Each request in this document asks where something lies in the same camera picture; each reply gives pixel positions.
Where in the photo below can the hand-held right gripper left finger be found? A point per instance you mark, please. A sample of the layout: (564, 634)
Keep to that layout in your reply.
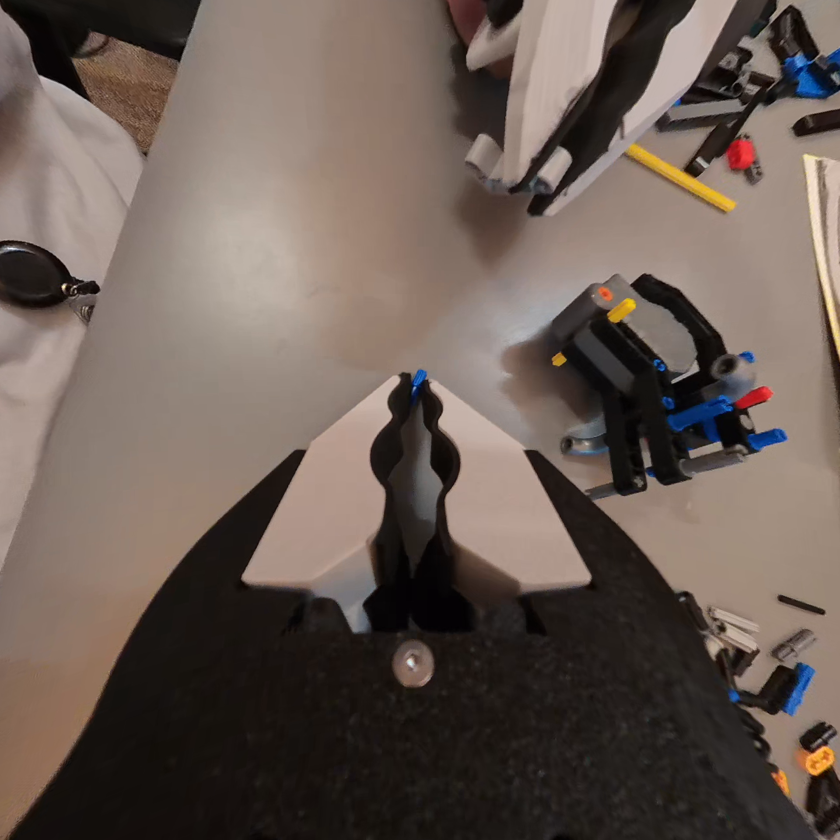
(308, 525)

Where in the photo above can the small red lego piece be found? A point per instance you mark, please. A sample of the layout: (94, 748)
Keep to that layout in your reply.
(740, 154)

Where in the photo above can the open instruction booklet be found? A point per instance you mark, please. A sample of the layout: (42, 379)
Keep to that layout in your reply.
(827, 262)

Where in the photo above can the blue lego pin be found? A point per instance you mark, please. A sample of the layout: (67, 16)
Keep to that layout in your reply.
(417, 384)

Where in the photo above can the black badge reel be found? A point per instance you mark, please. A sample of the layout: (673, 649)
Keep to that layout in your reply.
(29, 272)

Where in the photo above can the dark grey lego beam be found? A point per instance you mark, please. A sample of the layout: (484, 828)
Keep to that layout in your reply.
(695, 115)

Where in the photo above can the short black lego beam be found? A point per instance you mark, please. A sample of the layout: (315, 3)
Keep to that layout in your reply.
(817, 123)

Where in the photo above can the person's white shirt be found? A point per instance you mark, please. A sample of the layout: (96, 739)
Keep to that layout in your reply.
(52, 197)

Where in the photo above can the pile of loose lego pieces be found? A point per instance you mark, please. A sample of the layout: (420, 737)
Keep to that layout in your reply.
(784, 689)

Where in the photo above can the black chair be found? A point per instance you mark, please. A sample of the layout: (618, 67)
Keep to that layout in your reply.
(98, 19)

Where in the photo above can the grey angled lego beam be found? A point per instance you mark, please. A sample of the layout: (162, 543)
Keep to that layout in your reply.
(482, 157)

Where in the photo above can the black lego frame assembly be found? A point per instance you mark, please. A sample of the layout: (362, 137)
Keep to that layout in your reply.
(630, 394)

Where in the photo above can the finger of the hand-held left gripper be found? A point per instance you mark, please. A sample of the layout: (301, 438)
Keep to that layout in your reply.
(695, 46)
(544, 65)

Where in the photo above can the long black lego beam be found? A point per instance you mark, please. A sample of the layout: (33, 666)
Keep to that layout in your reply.
(728, 131)

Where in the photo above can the person's left hand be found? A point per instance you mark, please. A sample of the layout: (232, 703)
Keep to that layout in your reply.
(467, 16)

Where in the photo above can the yellow lego axle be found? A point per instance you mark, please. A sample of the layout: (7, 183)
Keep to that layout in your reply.
(682, 177)

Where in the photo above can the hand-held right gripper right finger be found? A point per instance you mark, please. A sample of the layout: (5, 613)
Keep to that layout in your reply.
(518, 525)

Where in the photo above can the blue and black lego part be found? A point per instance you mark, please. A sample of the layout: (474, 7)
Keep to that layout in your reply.
(810, 72)

